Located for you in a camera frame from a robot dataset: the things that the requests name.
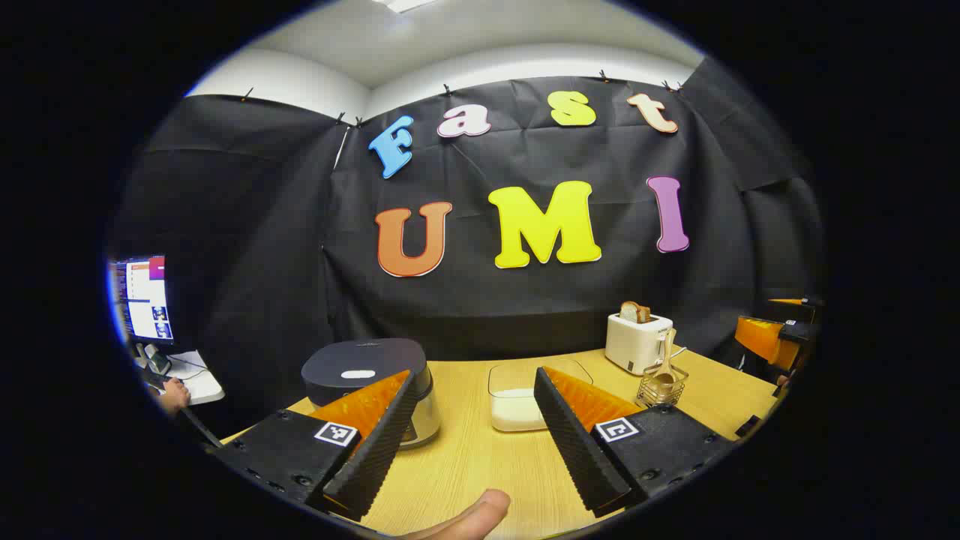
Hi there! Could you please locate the metal wire chopstick holder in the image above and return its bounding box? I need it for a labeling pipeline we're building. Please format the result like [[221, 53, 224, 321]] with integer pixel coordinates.
[[636, 364, 689, 410]]

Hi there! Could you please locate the clear plastic container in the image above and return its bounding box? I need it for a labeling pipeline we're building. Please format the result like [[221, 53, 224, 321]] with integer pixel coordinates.
[[487, 358, 595, 433]]

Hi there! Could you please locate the wooden spoon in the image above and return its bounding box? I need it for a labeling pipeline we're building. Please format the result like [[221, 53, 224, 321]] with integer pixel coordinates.
[[651, 328, 677, 398]]

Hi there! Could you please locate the white toaster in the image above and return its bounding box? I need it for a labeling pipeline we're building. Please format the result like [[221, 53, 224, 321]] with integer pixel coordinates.
[[604, 311, 675, 376]]

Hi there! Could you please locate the white side table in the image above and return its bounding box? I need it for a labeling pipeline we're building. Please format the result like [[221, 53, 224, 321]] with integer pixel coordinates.
[[135, 349, 226, 406]]

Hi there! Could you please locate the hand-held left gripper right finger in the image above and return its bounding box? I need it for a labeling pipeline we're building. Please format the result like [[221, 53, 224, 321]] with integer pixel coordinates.
[[533, 366, 734, 518]]

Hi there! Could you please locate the black and silver rice cooker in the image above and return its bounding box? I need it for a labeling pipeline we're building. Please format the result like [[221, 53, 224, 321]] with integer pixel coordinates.
[[301, 337, 442, 451]]

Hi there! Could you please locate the white rice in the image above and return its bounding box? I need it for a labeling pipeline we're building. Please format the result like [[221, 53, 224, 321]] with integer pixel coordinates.
[[491, 388, 552, 432]]

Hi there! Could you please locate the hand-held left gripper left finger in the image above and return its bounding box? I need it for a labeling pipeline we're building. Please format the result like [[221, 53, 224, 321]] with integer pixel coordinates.
[[212, 369, 419, 522]]

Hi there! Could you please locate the computer monitor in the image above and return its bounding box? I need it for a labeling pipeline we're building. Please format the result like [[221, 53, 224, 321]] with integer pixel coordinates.
[[109, 255, 176, 346]]

